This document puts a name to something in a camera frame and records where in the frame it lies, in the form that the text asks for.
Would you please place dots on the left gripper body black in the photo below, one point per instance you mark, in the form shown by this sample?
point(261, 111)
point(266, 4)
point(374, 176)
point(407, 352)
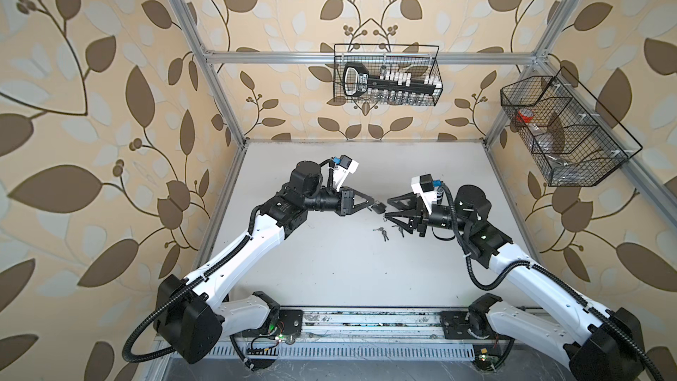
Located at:
point(343, 196)

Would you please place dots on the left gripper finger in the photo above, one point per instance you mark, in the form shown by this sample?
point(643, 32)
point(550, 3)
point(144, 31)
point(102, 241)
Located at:
point(356, 208)
point(361, 198)

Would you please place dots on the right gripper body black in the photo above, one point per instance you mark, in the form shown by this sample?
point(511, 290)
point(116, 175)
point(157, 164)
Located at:
point(442, 217)

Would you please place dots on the black padlock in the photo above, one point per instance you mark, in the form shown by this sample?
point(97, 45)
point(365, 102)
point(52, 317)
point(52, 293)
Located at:
point(378, 207)

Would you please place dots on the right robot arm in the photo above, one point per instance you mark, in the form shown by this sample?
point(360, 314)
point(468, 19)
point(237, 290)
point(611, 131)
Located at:
point(522, 299)

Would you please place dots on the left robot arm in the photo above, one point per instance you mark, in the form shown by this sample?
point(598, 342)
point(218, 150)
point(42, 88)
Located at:
point(193, 313)

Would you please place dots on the small key pair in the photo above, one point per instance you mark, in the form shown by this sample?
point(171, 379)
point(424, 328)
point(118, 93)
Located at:
point(399, 229)

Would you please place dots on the black socket set holder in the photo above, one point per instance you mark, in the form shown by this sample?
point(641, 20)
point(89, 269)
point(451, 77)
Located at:
point(356, 81)

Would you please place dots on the red capped item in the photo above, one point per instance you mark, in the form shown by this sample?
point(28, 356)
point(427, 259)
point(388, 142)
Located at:
point(524, 116)

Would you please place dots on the clear plastic bag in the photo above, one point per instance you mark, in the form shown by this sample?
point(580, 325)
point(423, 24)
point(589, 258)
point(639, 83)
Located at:
point(563, 169)

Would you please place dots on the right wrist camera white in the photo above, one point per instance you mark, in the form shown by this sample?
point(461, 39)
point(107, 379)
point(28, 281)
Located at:
point(428, 189)

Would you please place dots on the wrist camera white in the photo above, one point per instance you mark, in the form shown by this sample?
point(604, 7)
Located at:
point(428, 189)
point(341, 167)

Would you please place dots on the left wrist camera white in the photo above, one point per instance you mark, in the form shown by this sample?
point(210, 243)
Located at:
point(341, 167)

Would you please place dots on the back wire basket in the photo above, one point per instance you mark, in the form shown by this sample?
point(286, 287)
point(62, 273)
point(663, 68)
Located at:
point(419, 60)

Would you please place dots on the side wire basket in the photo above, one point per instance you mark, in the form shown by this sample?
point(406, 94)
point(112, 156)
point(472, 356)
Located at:
point(571, 120)

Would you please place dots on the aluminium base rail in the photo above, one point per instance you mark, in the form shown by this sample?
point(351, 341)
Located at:
point(381, 334)

